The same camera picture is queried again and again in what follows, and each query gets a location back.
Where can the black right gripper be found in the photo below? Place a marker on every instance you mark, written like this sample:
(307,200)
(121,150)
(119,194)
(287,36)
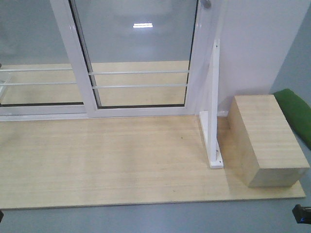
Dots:
(302,214)

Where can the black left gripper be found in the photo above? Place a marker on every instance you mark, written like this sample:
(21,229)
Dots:
(1,216)

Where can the white sliding glass door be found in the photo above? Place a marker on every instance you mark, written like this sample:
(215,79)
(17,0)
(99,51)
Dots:
(65,13)

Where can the grey curved door handle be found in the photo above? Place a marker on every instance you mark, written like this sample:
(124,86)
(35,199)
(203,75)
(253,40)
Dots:
(207,3)

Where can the white fixed glass door panel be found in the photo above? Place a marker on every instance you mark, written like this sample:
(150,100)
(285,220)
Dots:
(36,77)

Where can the light wooden box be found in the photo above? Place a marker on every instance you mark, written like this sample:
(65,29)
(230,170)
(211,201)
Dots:
(270,155)

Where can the green cushion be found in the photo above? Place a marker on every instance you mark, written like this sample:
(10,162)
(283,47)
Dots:
(297,112)

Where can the white wooden support brace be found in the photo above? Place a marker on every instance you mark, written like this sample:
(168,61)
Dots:
(209,110)

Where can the light plywood base board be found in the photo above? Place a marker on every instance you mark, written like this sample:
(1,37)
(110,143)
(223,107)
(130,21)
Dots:
(117,161)

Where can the white door frame post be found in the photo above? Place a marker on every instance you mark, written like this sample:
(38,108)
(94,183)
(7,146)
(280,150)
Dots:
(209,25)

